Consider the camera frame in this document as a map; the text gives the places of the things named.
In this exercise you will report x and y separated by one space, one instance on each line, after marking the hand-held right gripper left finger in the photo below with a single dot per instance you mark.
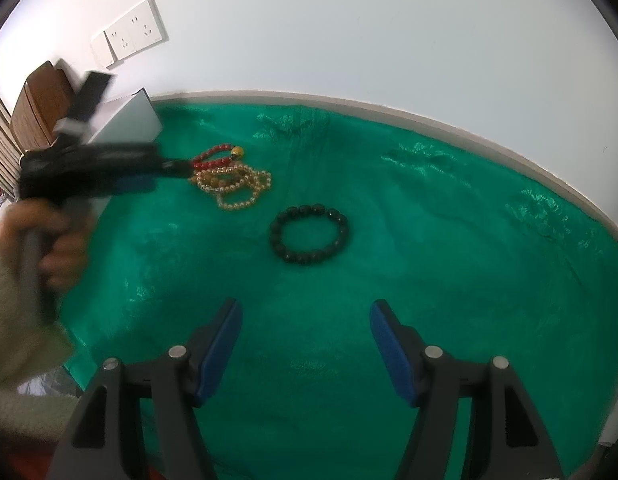
219 355

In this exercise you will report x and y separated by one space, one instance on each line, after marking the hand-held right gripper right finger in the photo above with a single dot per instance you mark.
394 355

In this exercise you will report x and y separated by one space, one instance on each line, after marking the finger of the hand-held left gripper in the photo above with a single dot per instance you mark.
174 167

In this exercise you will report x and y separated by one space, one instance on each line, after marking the white cardboard box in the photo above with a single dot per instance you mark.
134 120

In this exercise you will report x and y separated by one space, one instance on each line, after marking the person's left hand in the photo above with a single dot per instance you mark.
64 250

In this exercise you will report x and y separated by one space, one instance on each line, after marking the brown headboard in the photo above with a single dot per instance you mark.
39 110

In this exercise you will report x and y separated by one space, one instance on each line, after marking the wooden slatted panel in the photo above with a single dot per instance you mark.
1 150

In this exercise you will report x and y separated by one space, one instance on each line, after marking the green cloth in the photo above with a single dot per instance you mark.
439 260

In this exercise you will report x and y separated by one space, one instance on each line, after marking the person's orange trousers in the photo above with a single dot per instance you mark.
14 462

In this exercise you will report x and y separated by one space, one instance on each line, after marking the white wall switch plate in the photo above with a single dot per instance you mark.
101 50

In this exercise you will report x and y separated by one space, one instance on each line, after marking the white double wall socket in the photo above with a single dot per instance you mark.
136 30

